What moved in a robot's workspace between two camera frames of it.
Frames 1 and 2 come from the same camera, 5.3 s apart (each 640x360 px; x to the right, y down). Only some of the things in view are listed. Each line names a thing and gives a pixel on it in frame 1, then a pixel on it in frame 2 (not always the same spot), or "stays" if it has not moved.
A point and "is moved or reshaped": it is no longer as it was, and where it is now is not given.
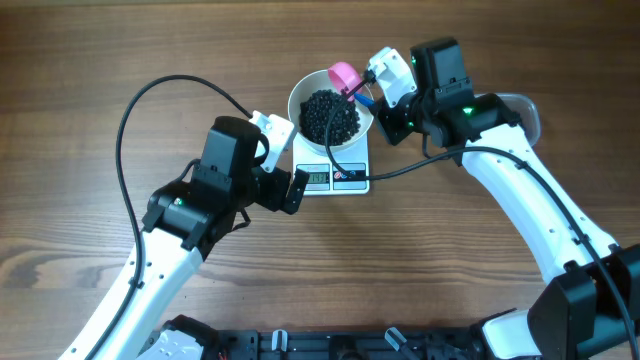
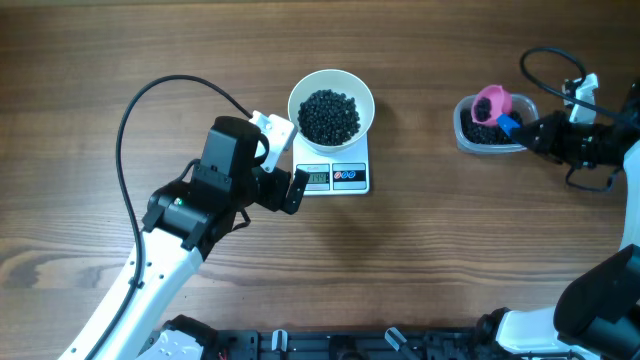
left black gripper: x=280 y=180 stays
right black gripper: x=384 y=113 -> x=552 y=127
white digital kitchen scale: x=341 y=173 stays
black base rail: x=440 y=343 stays
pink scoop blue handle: x=348 y=79 is moved or reshaped
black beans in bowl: x=315 y=112 stays
